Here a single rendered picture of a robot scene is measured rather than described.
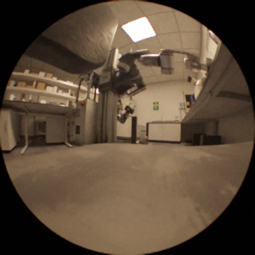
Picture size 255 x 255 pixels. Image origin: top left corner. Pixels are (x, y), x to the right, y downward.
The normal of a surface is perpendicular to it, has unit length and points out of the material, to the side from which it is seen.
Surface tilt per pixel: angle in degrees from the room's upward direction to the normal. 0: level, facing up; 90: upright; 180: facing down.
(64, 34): 90
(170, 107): 90
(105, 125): 90
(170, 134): 90
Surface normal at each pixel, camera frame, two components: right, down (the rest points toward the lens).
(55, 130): 0.84, 0.01
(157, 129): -0.54, -0.02
